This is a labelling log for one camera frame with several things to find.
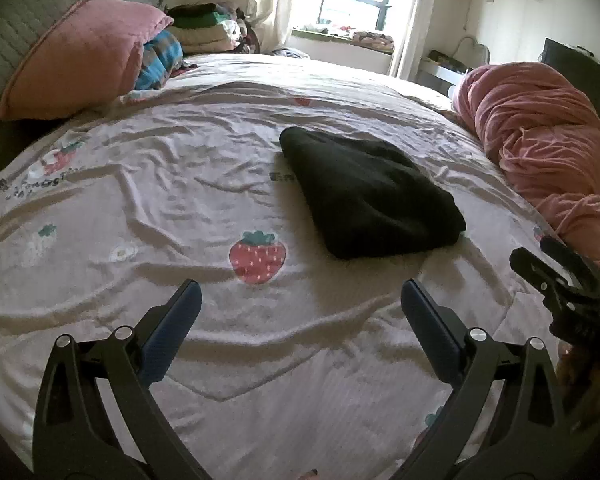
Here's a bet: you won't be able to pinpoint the white side desk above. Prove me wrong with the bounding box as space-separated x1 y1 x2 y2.
415 51 470 96

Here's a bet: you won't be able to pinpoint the strawberry print bed quilt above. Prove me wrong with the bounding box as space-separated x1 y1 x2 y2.
0 55 558 479

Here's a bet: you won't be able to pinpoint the black monitor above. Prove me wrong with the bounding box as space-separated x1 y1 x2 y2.
540 38 600 116

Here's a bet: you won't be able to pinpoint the cream curtain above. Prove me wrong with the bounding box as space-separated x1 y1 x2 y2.
244 0 307 53

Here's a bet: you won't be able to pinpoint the blue striped folded cloth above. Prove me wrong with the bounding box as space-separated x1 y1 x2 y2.
134 29 183 90

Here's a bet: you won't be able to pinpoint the black long sleeve sweater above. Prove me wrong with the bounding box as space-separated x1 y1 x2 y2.
279 127 466 260

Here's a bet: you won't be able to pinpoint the pink rumpled blanket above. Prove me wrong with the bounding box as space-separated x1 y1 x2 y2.
453 62 600 267

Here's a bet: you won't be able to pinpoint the items on window sill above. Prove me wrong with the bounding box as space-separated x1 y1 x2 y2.
296 24 394 53

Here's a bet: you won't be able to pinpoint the pink quilted pillow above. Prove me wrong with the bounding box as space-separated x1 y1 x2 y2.
0 0 172 122

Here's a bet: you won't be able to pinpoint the stack of folded clothes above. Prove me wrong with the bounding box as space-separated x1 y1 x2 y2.
166 2 261 55

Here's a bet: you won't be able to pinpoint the right hand thumb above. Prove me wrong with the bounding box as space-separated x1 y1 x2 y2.
556 341 600 414

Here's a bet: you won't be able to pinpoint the white curtain right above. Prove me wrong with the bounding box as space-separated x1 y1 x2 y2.
388 0 436 80

